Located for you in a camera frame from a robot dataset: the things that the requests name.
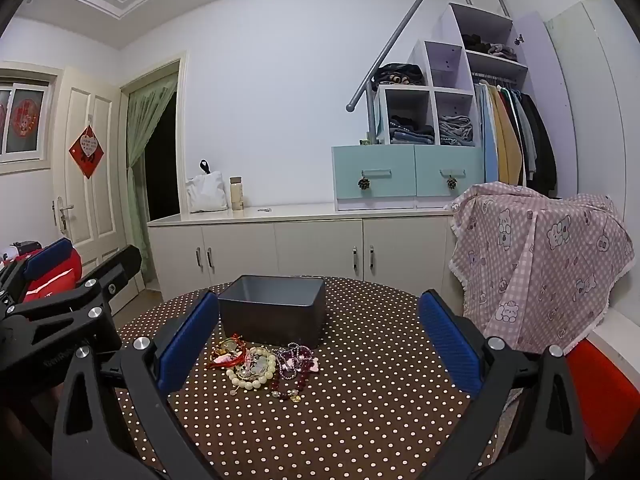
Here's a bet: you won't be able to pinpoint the teal drawer shelf unit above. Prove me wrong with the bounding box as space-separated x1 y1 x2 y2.
367 2 531 148

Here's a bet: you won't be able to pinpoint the dark red bead bracelet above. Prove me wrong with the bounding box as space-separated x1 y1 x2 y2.
270 365 308 402

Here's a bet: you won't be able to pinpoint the lilac wardrobe door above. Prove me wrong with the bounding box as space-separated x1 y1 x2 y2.
515 10 581 198

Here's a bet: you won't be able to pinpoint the grey metal handrail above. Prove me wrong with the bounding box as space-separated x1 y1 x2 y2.
346 0 511 143

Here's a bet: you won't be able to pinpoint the dark folded clothes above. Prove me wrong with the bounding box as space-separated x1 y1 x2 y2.
375 63 426 86

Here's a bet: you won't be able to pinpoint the blue folded clothes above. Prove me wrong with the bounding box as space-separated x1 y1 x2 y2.
389 116 435 145

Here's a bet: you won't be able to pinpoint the dark grey storage box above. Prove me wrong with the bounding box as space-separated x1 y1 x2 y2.
217 275 327 350

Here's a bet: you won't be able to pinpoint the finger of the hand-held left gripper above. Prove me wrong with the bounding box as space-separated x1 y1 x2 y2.
0 237 77 311
0 244 143 348

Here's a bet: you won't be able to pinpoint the row of hanging clothes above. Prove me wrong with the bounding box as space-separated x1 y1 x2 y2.
475 77 558 196

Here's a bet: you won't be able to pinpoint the white framed window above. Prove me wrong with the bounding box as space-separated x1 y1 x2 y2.
0 62 63 176

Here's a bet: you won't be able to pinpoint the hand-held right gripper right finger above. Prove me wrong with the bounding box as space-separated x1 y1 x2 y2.
417 289 586 480

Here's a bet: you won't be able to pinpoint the teal drawer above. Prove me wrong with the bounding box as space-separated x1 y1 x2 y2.
415 147 486 209
331 145 417 211

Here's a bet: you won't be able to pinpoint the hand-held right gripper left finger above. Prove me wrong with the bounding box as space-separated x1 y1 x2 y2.
52 290 221 480

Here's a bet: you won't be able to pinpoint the pink checked cartoon blanket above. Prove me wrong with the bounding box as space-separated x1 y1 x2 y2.
449 182 635 356

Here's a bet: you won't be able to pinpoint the white panel door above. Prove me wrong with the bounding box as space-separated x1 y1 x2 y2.
50 66 132 268

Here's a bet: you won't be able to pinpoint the red diamond door decoration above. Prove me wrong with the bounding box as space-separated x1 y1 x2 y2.
68 125 105 180

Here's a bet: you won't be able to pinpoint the dark clothes pile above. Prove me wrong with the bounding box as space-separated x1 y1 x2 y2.
461 34 518 61

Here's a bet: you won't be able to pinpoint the green curtain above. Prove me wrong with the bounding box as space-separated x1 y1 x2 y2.
126 74 179 291

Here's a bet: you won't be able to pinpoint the red string bracelet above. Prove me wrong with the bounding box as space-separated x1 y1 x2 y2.
205 337 251 371

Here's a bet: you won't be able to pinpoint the grey folded clothes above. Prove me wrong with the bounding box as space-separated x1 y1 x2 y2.
439 116 474 146

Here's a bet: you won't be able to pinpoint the white bead bracelet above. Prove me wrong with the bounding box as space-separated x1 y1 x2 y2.
226 347 278 393

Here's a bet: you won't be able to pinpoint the red chair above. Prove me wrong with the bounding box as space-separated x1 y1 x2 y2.
565 337 633 466

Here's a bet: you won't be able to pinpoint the white cloth bag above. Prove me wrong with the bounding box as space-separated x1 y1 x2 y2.
186 160 228 213

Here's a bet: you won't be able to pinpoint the white low cabinet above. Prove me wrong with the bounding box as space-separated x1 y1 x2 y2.
146 204 458 306

